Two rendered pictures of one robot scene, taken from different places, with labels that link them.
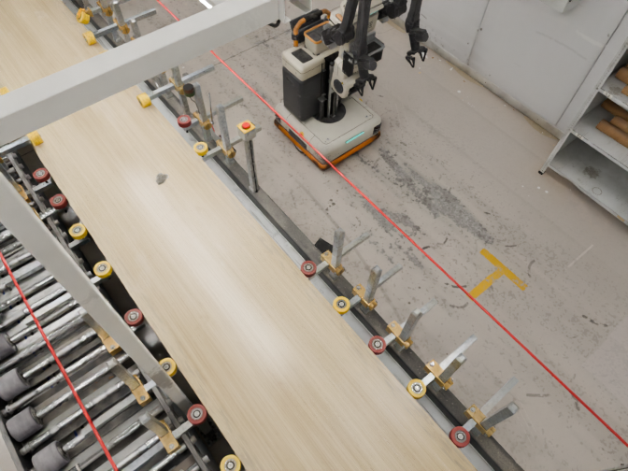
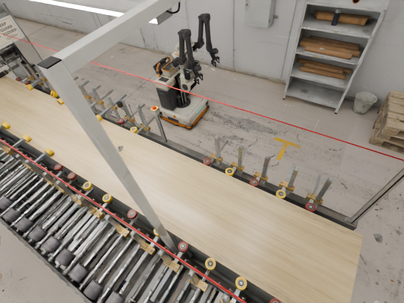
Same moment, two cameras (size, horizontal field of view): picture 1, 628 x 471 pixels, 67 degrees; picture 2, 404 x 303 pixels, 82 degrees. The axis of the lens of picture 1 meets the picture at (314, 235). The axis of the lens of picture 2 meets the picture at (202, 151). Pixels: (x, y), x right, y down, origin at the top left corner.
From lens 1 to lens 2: 0.44 m
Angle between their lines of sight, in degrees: 9
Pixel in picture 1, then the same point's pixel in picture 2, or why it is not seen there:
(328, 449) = (254, 237)
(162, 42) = (138, 10)
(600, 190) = (311, 96)
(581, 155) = (297, 86)
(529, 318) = (307, 158)
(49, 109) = (97, 46)
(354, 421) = (260, 219)
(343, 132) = (193, 109)
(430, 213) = (244, 131)
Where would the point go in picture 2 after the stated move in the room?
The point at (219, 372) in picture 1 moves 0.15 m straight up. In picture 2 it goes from (185, 222) to (182, 215)
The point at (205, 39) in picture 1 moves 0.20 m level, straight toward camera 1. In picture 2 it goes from (156, 8) to (183, 26)
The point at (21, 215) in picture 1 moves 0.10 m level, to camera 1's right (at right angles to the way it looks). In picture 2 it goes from (91, 116) to (120, 108)
